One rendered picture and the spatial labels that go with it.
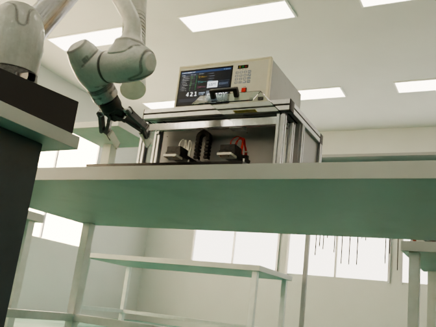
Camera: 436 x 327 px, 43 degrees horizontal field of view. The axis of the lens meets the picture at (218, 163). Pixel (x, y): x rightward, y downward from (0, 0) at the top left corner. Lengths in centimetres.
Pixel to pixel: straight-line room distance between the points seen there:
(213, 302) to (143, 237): 177
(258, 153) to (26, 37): 105
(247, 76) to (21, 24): 97
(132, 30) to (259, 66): 69
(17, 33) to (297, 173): 89
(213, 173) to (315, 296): 687
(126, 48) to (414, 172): 90
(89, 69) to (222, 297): 754
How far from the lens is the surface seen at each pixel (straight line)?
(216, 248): 921
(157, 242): 982
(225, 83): 231
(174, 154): 217
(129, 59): 167
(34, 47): 170
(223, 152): 206
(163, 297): 961
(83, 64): 177
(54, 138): 160
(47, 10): 199
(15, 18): 171
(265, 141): 227
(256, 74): 226
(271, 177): 164
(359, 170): 157
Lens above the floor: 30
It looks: 15 degrees up
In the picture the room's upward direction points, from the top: 7 degrees clockwise
